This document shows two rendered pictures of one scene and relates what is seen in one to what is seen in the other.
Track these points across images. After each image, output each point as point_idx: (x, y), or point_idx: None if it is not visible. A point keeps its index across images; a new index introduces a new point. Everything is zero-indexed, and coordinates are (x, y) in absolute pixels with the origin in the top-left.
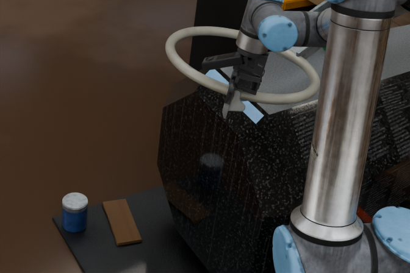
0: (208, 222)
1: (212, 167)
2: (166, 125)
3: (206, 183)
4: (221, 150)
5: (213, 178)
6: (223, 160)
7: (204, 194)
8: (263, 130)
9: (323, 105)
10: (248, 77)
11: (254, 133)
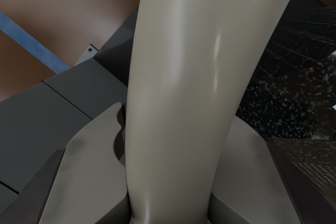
0: None
1: (307, 13)
2: None
3: (297, 7)
4: (317, 27)
5: (294, 18)
6: (300, 33)
7: (290, 6)
8: (315, 118)
9: None
10: None
11: (311, 100)
